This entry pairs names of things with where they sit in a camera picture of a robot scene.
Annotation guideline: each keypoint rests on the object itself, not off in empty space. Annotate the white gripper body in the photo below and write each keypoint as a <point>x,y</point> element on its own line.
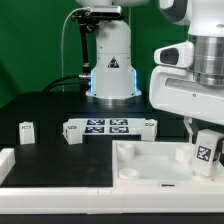
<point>174,90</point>

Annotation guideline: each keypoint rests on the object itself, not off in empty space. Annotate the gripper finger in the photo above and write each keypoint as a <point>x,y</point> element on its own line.
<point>220,150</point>
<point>191,127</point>

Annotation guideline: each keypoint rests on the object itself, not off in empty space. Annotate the white square tabletop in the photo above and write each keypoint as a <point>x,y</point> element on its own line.
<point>160,167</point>

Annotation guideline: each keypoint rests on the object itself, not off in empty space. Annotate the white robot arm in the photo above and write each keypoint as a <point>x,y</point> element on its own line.
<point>113,78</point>

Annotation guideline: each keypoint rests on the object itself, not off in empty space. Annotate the AprilTag base sheet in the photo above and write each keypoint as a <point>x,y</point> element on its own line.
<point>108,126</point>

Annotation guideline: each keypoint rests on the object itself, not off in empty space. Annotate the white U-shaped obstacle fence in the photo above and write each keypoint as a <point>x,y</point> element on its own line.
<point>95,200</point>

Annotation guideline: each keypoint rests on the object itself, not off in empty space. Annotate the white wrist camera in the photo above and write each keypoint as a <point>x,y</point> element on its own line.
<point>177,55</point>

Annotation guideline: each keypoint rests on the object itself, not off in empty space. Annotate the black camera on stand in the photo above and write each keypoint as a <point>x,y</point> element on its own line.
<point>88,33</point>

